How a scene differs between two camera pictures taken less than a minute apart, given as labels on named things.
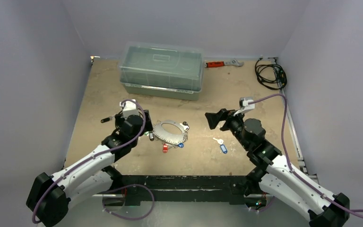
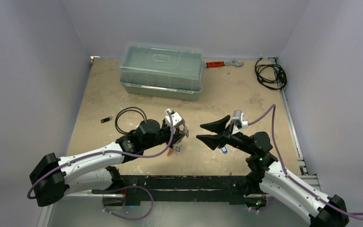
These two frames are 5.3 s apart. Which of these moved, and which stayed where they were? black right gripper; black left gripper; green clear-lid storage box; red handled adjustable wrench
Moved: black right gripper; black left gripper
Stayed: red handled adjustable wrench; green clear-lid storage box
